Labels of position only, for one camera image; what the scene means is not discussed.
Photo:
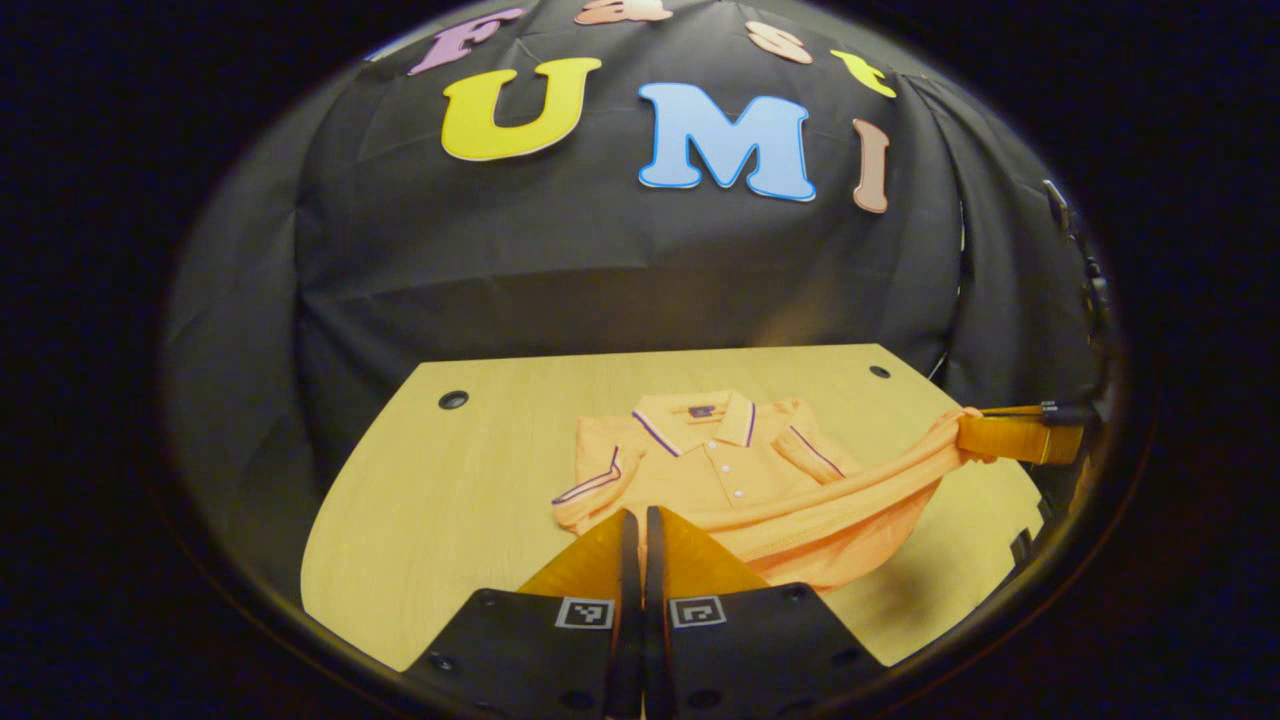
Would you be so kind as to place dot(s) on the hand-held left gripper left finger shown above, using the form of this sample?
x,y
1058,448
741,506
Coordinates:
x,y
628,650

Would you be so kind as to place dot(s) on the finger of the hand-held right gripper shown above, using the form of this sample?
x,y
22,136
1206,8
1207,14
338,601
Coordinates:
x,y
1020,440

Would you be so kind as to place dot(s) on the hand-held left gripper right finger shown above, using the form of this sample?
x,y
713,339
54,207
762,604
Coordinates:
x,y
655,650

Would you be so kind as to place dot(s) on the orange T-shirt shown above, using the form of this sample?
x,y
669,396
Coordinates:
x,y
720,470

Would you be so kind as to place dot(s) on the black backdrop cloth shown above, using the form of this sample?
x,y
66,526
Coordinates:
x,y
620,270

